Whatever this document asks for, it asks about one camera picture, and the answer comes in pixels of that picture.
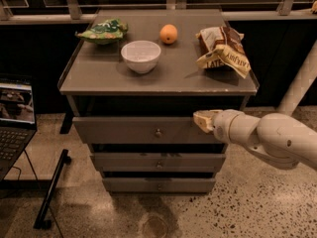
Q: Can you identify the green chip bag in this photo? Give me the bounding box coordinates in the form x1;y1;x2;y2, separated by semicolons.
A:
75;18;129;45

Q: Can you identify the grey drawer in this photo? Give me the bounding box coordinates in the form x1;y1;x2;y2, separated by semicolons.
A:
91;153;226;173
103;178;216;193
72;117;220;144

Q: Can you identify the grey drawer cabinet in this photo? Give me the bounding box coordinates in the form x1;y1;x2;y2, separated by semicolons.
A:
58;10;258;181

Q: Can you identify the grey top drawer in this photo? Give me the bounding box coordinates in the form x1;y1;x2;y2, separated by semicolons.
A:
72;117;220;144

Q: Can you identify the white ceramic bowl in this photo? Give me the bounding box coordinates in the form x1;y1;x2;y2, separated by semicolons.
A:
121;41;161;74

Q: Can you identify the black laptop stand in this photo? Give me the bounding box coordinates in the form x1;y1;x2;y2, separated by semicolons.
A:
0;149;71;230

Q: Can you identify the grey middle drawer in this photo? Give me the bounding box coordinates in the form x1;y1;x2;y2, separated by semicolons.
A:
91;153;226;173

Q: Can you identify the black laptop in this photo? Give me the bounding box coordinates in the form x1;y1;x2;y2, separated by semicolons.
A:
0;75;37;180

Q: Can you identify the metal railing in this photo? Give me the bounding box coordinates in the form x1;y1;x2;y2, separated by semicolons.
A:
0;0;317;25

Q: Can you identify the grey bottom drawer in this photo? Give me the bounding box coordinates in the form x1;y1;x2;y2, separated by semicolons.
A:
103;178;216;193

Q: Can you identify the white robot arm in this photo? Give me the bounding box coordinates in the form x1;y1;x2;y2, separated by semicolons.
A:
193;42;317;170

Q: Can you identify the orange fruit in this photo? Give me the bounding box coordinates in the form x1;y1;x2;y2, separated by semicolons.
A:
159;24;178;45

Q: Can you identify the brown and yellow snack bag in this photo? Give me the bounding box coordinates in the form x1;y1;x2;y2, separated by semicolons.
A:
196;27;251;78

